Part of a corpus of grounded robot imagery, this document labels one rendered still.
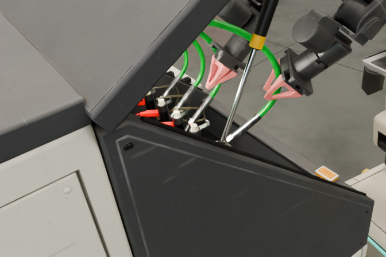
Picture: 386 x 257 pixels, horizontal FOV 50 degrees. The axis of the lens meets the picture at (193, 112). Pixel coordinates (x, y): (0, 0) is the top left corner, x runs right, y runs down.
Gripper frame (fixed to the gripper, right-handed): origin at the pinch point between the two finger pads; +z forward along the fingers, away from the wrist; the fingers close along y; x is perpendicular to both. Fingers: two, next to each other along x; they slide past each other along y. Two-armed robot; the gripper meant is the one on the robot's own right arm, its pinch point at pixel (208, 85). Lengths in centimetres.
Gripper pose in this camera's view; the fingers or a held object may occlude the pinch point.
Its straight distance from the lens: 99.0
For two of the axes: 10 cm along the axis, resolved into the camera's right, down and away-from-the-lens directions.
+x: 3.2, 5.0, -8.0
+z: -5.9, 7.7, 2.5
